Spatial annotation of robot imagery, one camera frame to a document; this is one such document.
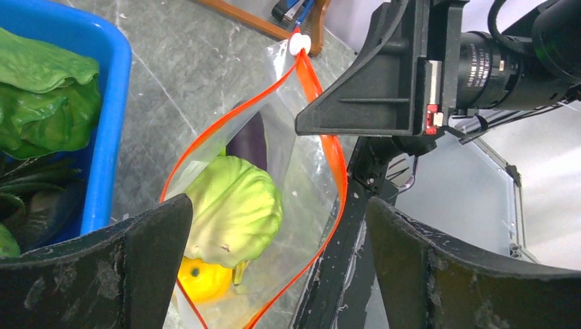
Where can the wooden rack shelf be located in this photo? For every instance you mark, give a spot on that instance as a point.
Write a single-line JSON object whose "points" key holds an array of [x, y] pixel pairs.
{"points": [[313, 26]]}

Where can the pale green toy cabbage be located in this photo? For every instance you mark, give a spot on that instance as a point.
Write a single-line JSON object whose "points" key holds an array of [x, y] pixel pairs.
{"points": [[237, 212]]}

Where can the blue stapler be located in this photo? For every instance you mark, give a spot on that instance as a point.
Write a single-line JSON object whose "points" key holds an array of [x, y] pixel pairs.
{"points": [[288, 11]]}

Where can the blue plastic bin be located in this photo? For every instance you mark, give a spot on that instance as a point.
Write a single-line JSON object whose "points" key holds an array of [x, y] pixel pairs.
{"points": [[89, 35]]}

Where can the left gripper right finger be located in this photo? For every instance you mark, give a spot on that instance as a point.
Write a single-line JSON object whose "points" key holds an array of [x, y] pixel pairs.
{"points": [[430, 279]]}

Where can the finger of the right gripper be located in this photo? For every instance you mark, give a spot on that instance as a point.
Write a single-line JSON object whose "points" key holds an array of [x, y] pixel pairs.
{"points": [[376, 95]]}

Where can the aluminium frame rail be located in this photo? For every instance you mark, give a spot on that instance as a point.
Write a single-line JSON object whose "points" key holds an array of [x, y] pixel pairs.
{"points": [[516, 222]]}

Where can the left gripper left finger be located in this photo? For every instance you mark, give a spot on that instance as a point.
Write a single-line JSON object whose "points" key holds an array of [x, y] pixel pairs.
{"points": [[120, 276]]}

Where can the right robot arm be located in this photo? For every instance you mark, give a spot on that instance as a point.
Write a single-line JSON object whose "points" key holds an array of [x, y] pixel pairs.
{"points": [[533, 70]]}

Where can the yellow toy mango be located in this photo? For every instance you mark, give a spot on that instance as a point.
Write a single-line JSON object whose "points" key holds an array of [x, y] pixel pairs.
{"points": [[204, 282]]}

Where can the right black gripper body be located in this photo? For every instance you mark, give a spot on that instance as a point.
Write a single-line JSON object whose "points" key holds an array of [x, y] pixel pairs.
{"points": [[435, 63]]}

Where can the green toy lettuce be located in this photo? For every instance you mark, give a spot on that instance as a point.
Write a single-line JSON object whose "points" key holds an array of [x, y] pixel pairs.
{"points": [[50, 97]]}

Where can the purple toy eggplant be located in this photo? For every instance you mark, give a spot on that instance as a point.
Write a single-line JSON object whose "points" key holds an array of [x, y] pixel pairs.
{"points": [[250, 143]]}

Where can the clear zip top bag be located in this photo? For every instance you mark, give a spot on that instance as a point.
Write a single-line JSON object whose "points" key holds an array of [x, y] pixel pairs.
{"points": [[310, 172]]}

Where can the green toy cabbage front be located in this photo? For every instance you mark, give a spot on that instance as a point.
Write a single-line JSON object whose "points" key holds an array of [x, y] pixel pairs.
{"points": [[9, 245]]}

